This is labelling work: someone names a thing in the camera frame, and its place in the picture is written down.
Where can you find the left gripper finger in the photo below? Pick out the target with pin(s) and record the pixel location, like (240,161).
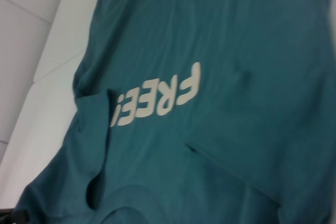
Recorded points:
(19,216)

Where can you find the teal FREE print T-shirt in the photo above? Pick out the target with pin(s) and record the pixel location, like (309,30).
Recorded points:
(210,103)

